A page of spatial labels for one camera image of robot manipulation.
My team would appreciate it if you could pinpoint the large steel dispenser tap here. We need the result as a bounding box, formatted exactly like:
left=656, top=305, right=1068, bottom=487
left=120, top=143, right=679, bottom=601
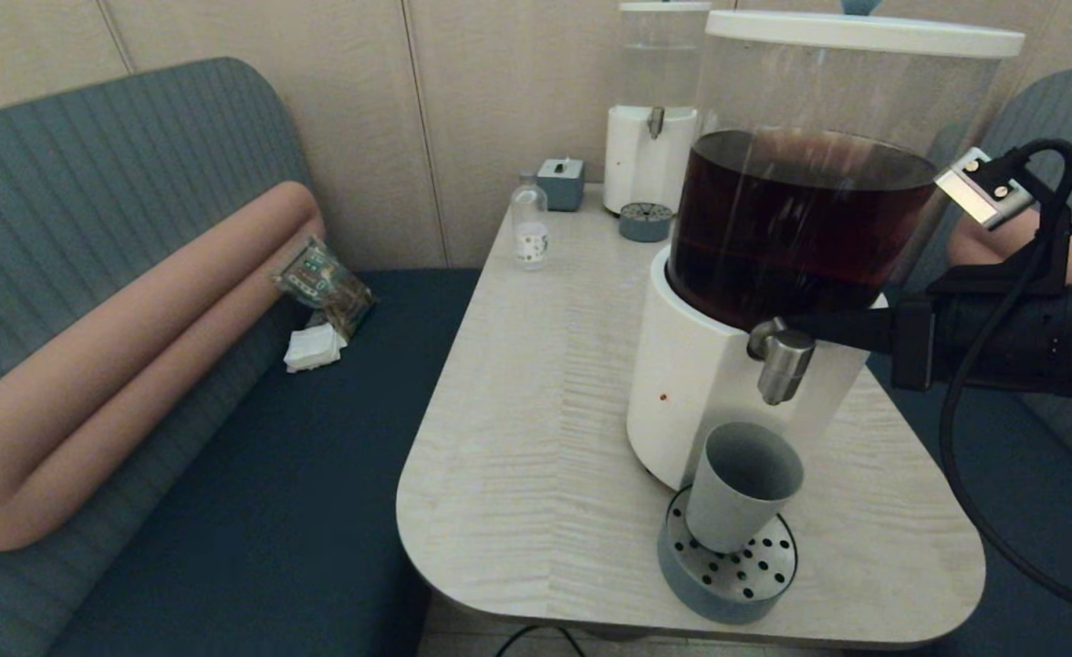
left=746, top=318, right=816, bottom=406

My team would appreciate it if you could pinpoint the grey-blue plastic cup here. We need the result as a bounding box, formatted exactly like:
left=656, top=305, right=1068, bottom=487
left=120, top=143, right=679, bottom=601
left=685, top=421, right=806, bottom=555

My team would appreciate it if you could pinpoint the pink cylindrical sofa bolster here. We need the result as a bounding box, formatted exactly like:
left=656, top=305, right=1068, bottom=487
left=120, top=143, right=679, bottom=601
left=948, top=208, right=1072, bottom=286
left=0, top=181, right=327, bottom=553

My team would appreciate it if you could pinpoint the large tea beverage dispenser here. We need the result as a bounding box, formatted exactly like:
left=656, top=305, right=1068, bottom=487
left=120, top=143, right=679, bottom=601
left=625, top=32, right=1002, bottom=498

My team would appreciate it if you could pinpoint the dark blue sofa seat cushion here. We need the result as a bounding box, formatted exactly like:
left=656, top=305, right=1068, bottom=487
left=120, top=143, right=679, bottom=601
left=850, top=287, right=1072, bottom=657
left=47, top=268, right=482, bottom=657

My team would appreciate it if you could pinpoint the small round perforated drip tray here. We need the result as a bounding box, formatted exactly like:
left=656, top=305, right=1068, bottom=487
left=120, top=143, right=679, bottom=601
left=619, top=201, right=673, bottom=243

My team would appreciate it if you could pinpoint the small water beverage dispenser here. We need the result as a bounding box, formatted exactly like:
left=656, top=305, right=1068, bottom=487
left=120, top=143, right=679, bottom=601
left=603, top=9, right=712, bottom=216

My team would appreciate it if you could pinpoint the large white dispenser lid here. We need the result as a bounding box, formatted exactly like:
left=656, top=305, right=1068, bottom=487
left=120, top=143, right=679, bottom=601
left=703, top=0, right=1026, bottom=59

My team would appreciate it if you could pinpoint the large round perforated drip tray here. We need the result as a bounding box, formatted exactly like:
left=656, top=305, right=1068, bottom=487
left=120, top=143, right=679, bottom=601
left=656, top=484, right=798, bottom=626

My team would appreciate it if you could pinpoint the grey-blue square box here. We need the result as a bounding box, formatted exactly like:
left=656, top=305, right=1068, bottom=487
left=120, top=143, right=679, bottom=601
left=536, top=157, right=585, bottom=213

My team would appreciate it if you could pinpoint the small clear plastic bottle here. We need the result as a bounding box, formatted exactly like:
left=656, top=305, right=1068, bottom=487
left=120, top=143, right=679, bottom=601
left=510, top=172, right=549, bottom=271

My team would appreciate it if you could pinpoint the clear snack packet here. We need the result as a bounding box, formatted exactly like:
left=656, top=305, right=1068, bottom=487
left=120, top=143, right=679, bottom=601
left=271, top=237, right=377, bottom=340

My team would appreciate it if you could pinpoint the white napkin stack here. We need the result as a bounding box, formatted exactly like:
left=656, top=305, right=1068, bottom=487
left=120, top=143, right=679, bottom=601
left=282, top=323, right=349, bottom=374

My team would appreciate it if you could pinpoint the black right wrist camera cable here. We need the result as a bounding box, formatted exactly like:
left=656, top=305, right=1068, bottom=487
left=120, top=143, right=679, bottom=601
left=940, top=137, right=1072, bottom=621

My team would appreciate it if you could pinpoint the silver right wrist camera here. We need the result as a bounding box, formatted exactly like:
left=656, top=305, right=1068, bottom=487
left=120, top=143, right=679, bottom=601
left=935, top=148, right=1036, bottom=229

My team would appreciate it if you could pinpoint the black floor cable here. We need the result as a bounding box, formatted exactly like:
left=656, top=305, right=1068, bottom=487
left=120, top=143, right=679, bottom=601
left=496, top=624, right=585, bottom=657

